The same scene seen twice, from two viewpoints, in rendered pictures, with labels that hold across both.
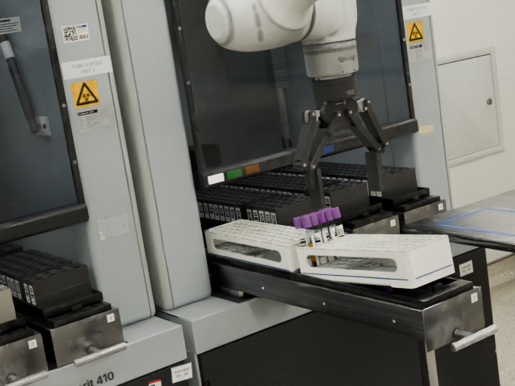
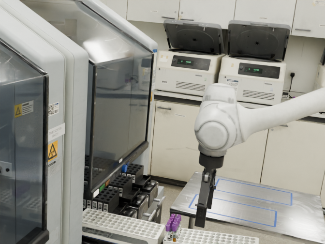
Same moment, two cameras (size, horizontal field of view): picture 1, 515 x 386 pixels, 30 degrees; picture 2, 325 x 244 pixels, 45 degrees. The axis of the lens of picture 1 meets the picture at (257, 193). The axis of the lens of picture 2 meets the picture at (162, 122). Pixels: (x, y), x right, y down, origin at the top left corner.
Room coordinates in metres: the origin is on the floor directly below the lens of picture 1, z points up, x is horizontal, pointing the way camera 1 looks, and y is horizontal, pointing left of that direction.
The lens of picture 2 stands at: (0.88, 0.72, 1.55)
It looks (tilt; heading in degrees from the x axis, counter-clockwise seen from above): 15 degrees down; 319
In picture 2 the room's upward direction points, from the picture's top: 5 degrees clockwise
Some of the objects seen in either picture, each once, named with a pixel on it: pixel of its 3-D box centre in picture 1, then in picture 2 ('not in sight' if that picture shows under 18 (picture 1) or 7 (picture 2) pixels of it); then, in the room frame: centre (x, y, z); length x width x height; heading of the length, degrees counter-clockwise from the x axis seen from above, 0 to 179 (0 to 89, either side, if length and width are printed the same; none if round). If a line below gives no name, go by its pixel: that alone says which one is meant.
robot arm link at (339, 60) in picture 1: (331, 60); (213, 144); (1.64, -0.16, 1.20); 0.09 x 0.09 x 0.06
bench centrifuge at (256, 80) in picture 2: not in sight; (254, 60); (3.12, -2.30, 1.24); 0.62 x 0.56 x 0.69; 125
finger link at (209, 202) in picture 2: (374, 171); (208, 198); (1.68, -0.21, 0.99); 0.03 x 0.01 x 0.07; 34
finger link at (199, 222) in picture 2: (316, 188); (200, 216); (1.60, -0.10, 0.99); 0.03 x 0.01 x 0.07; 34
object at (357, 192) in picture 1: (347, 200); (125, 188); (2.12, -0.20, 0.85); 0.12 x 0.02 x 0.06; 124
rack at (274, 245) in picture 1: (265, 246); (119, 231); (1.87, 0.00, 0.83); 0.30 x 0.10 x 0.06; 34
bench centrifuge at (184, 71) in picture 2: not in sight; (191, 56); (3.60, -1.97, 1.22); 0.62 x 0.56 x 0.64; 122
